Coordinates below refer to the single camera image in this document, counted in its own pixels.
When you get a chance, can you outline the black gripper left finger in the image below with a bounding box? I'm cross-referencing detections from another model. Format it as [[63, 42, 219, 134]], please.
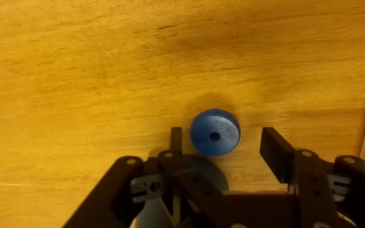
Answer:
[[170, 127, 182, 153]]

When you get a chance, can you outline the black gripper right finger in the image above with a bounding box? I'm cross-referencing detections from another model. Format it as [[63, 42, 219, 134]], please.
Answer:
[[260, 127, 295, 184]]

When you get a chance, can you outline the blue plastic cup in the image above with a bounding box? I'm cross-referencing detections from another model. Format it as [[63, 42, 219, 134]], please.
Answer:
[[182, 155, 229, 191]]

